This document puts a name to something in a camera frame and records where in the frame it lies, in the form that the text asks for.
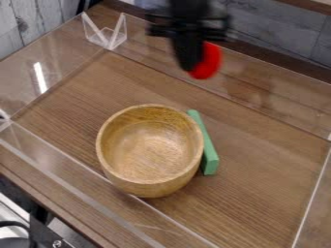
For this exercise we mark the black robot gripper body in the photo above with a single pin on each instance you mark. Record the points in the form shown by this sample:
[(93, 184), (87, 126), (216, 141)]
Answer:
[(188, 20)]

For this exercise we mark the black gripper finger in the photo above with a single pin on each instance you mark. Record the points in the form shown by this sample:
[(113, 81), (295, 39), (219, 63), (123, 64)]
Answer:
[(188, 49)]

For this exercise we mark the red felt strawberry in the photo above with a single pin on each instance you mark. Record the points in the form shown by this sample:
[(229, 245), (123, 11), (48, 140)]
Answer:
[(211, 62)]

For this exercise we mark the wooden bowl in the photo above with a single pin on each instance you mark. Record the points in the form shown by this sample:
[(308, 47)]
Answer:
[(149, 148)]

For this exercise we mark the green rectangular block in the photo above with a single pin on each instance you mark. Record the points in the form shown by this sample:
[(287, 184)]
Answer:
[(209, 159)]

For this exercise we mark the clear acrylic enclosure wall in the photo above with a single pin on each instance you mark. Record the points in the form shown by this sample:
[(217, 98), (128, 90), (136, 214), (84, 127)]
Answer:
[(267, 116)]

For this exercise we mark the black metal table bracket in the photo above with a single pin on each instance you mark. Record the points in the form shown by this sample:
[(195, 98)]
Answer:
[(41, 236)]

